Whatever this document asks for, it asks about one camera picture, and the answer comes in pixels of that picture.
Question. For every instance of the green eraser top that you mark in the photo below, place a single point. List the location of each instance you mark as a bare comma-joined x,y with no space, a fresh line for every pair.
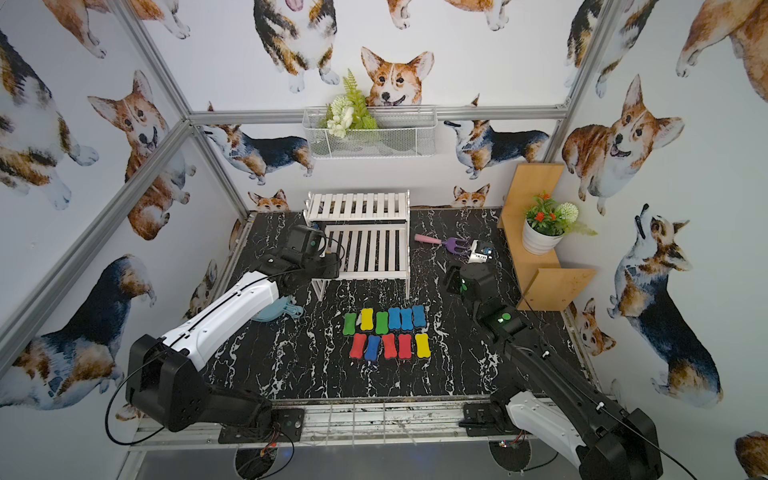
382,323
349,326

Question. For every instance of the artificial fern white flowers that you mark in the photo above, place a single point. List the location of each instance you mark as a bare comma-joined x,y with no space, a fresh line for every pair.
349,111

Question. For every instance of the potted plant white pot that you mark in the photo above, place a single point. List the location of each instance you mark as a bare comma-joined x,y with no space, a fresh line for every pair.
547,222

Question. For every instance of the wooden corner shelf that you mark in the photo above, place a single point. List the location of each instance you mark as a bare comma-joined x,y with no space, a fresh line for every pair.
544,284

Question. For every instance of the white wire basket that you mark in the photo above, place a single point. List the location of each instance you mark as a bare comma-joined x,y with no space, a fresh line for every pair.
399,132

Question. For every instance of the purple pink toy rake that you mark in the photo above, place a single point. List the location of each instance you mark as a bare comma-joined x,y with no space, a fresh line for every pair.
453,245

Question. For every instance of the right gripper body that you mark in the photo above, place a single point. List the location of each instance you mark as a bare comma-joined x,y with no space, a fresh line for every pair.
475,264

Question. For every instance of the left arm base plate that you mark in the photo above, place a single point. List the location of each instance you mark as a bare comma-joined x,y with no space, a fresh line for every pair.
283,425

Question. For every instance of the teal dustpan with brush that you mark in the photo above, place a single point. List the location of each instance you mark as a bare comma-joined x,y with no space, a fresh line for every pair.
284,306

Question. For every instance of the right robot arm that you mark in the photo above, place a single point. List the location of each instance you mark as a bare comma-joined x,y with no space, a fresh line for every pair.
594,433

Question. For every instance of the red eraser bottom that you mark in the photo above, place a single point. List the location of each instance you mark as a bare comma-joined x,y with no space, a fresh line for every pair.
389,346
404,348
358,346

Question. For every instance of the blue eraser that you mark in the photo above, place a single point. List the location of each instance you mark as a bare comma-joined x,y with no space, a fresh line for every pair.
419,316
406,318
394,319
372,348

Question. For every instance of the blue eraser top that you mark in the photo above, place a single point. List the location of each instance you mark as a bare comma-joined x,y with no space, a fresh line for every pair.
406,318
419,316
394,319

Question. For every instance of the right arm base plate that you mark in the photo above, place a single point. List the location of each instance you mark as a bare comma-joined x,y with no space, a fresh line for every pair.
486,419

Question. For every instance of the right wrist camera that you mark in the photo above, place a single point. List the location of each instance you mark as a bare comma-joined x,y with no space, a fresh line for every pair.
480,252

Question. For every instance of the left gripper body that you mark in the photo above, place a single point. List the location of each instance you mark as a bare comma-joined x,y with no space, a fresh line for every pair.
330,264

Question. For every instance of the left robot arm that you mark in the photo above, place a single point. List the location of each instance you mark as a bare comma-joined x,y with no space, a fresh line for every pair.
165,379

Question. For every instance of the yellow eraser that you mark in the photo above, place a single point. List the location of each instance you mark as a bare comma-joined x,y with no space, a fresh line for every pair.
422,345
367,319

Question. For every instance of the white wooden shelf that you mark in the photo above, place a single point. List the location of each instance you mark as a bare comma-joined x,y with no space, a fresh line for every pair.
369,231

